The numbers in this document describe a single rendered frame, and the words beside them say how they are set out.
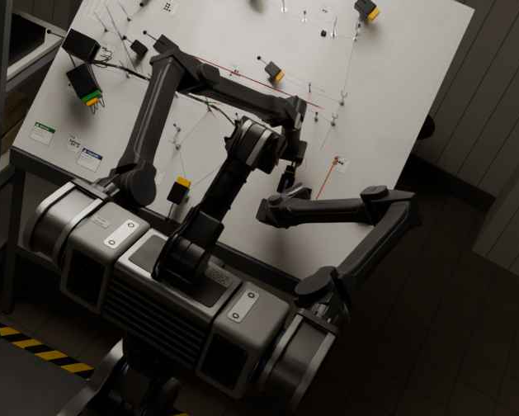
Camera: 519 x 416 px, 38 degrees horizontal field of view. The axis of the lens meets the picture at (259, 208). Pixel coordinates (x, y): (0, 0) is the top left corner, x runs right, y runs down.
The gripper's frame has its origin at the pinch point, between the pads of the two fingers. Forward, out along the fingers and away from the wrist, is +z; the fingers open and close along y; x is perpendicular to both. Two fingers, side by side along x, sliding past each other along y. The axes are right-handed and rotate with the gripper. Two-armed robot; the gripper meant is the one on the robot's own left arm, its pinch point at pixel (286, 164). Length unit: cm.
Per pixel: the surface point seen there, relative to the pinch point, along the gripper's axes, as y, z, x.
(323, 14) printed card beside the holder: 1, -18, -49
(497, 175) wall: -106, 164, -154
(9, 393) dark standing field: 82, 87, 65
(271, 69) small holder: 11.7, -13.0, -25.2
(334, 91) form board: -8.6, -6.1, -28.7
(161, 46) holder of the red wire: 47, -16, -21
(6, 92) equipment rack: 91, -4, 0
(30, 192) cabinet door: 85, 32, 13
